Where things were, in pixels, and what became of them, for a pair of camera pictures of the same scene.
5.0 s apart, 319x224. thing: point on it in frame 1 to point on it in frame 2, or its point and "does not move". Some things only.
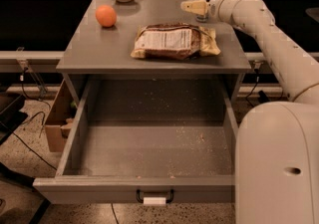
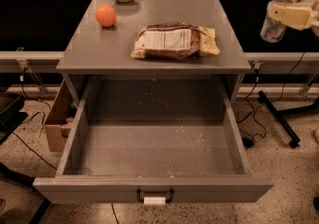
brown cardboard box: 61,119 does not move
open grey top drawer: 151,140 does not move
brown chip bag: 169,41 does not move
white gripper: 214,3 to 292,15
